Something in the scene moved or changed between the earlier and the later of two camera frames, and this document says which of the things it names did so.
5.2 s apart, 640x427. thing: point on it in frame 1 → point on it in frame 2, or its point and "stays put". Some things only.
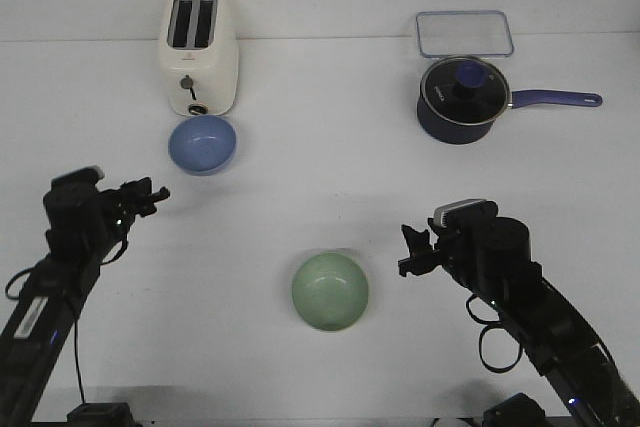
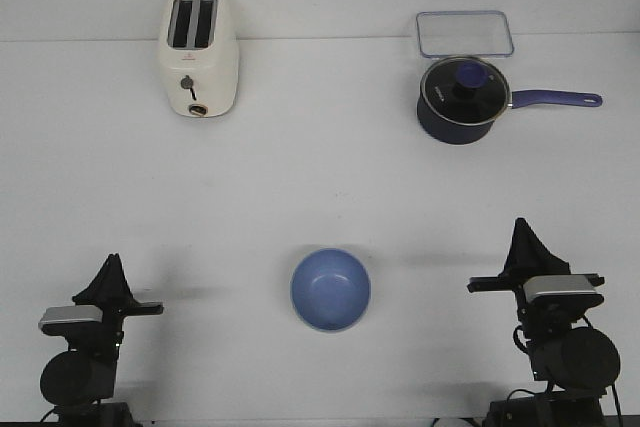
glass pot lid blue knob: x=465 y=91 stays put
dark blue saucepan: x=461 y=99 stays put
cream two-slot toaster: x=198 y=38 stays put
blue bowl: x=202 y=145 → x=330 y=290
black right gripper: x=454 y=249 → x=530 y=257
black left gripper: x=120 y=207 → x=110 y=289
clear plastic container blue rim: x=463 y=33 stays put
